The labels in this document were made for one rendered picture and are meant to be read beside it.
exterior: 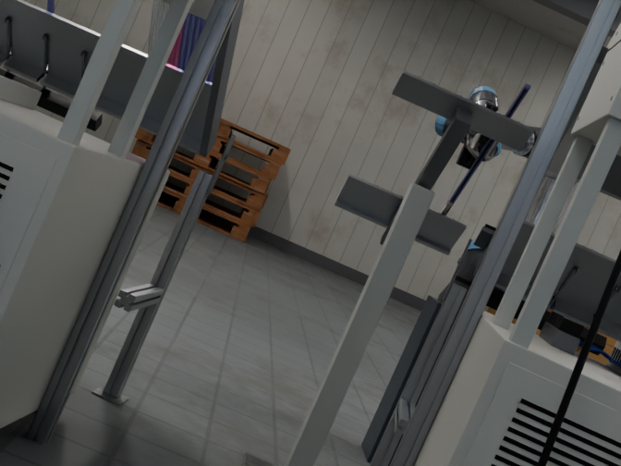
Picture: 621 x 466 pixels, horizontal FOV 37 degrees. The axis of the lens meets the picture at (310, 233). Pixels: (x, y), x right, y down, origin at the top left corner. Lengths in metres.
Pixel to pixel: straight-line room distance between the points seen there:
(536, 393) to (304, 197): 8.63
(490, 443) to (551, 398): 0.12
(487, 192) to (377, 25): 2.14
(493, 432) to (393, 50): 8.84
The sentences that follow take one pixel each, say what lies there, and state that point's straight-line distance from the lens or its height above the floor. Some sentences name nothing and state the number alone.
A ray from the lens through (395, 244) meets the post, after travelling 2.31.
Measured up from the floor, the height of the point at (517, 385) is 0.56.
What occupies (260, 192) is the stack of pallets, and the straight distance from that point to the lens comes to 8.93.
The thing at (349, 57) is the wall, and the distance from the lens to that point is 10.15.
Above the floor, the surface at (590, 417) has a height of 0.56.
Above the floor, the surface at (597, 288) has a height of 0.77.
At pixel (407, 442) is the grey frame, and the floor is 0.33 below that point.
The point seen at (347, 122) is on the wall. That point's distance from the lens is 10.09.
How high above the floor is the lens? 0.71
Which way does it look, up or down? 2 degrees down
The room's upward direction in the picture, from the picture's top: 24 degrees clockwise
